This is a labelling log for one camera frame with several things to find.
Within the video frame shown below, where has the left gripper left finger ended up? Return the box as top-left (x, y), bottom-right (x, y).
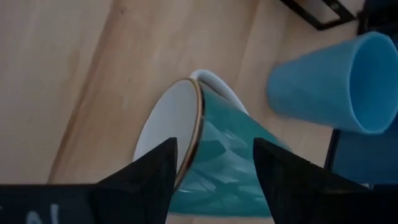
top-left (91, 137), bottom-right (178, 224)

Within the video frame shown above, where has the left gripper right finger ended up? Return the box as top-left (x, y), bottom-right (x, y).
top-left (252, 137), bottom-right (398, 224)

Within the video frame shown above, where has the teal mug white handle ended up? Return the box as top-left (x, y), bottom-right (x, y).
top-left (132, 68), bottom-right (293, 218)

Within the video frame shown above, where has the light blue plastic mug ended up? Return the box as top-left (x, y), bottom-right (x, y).
top-left (266, 30), bottom-right (398, 135)

